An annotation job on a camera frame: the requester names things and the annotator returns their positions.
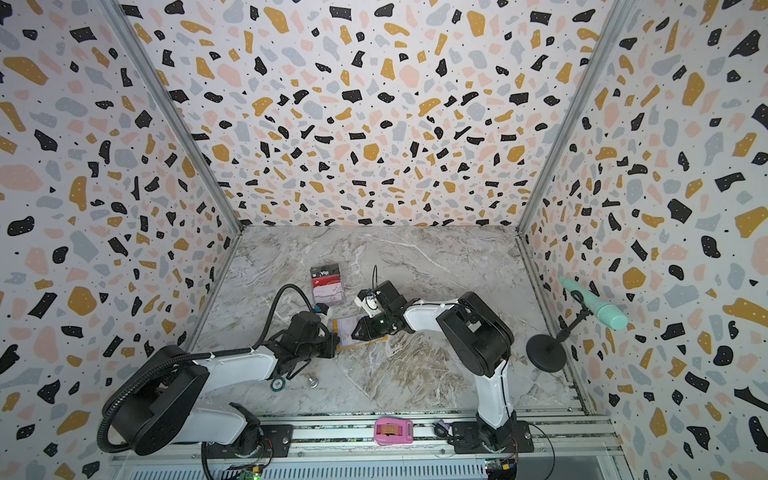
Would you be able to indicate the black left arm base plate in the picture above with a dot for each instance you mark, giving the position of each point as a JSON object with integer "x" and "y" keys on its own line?
{"x": 262, "y": 443}

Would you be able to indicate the clear acrylic card stand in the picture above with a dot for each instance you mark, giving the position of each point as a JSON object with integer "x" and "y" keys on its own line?
{"x": 327, "y": 284}

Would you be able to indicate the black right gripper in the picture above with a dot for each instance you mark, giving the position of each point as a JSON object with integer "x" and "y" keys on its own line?
{"x": 369, "y": 324}

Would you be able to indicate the red card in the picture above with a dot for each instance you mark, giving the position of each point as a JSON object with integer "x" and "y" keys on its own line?
{"x": 328, "y": 282}

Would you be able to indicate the aluminium corner post left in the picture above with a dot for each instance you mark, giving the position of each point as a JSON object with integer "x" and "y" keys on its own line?
{"x": 114, "y": 15}

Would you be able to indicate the teal round token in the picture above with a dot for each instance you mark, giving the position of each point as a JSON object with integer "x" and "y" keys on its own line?
{"x": 277, "y": 384}

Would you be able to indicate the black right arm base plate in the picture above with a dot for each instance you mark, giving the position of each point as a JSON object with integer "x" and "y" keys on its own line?
{"x": 476, "y": 437}

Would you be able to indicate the aluminium corner post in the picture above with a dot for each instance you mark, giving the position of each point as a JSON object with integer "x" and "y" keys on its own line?
{"x": 618, "y": 15}
{"x": 114, "y": 15}

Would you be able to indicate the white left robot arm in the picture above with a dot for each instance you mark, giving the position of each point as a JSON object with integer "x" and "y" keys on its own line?
{"x": 172, "y": 398}

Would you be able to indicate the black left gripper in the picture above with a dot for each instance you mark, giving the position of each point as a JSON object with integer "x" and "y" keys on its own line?
{"x": 332, "y": 340}

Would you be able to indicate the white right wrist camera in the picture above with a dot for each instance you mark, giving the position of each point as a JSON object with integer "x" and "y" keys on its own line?
{"x": 366, "y": 300}

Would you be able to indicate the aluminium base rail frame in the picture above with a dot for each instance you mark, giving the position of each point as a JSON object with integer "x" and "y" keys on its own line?
{"x": 555, "y": 444}

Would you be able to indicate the pink tape measure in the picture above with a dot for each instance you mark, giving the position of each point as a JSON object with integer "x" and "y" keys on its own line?
{"x": 393, "y": 431}

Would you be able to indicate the mint green microphone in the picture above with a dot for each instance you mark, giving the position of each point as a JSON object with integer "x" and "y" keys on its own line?
{"x": 605, "y": 312}

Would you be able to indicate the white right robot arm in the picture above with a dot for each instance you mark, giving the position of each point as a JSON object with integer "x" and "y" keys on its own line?
{"x": 480, "y": 339}

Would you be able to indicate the black VIP card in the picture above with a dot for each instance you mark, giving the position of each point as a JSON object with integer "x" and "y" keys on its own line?
{"x": 324, "y": 271}

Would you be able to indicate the aluminium corner post right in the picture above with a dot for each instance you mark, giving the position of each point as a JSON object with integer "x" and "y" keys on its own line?
{"x": 618, "y": 15}

